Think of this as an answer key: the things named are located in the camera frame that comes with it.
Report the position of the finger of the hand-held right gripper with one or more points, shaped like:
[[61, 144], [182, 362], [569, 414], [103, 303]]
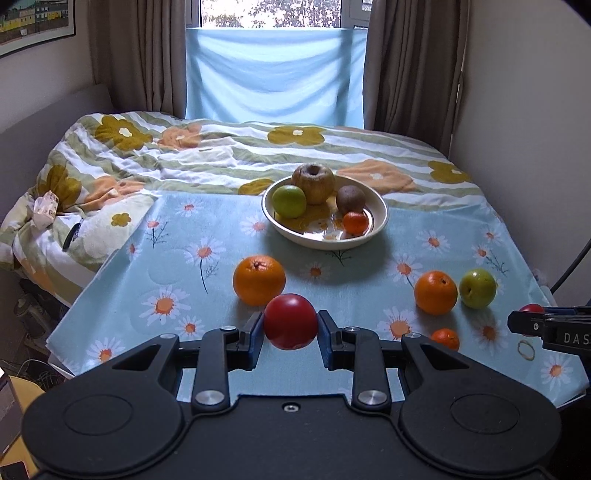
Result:
[[526, 324], [565, 310]]

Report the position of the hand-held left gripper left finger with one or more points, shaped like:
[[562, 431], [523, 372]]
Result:
[[256, 341]]

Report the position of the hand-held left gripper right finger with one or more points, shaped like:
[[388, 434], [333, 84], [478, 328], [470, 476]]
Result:
[[324, 341]]

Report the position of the red tomato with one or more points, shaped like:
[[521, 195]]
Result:
[[532, 308]]

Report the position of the red apple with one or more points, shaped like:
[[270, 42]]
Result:
[[291, 321]]

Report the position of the white bowl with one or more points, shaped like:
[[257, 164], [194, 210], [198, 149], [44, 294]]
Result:
[[314, 235]]

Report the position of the small mandarin orange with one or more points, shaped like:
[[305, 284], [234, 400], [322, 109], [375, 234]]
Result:
[[356, 223], [445, 340]]

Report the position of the green apple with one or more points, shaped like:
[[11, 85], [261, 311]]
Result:
[[289, 202], [478, 289]]

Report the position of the brown kiwi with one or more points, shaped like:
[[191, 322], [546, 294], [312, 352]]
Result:
[[350, 199]]

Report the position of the yellow apple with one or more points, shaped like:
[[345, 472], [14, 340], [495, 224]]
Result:
[[314, 184]]

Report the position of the tan rubber band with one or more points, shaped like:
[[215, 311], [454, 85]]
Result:
[[519, 350]]

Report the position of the white plastic bag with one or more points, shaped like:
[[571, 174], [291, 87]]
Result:
[[541, 277]]

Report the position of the blue daisy print tablecloth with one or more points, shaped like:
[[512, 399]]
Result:
[[184, 258]]

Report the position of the striped floral blanket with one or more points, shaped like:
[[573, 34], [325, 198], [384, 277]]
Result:
[[207, 143]]

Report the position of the yellow wooden furniture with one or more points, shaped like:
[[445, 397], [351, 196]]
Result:
[[25, 392]]

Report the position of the white printed paper bag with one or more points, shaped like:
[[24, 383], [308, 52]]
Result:
[[46, 210]]

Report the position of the light blue window cloth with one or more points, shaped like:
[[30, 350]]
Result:
[[268, 78]]

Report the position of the brown curtain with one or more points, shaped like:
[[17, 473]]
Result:
[[138, 55], [411, 69]]

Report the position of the white bed side board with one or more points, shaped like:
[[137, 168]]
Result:
[[55, 110]]

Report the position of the window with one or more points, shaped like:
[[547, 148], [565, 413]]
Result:
[[268, 14]]

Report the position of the wall poster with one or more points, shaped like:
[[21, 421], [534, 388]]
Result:
[[32, 23]]

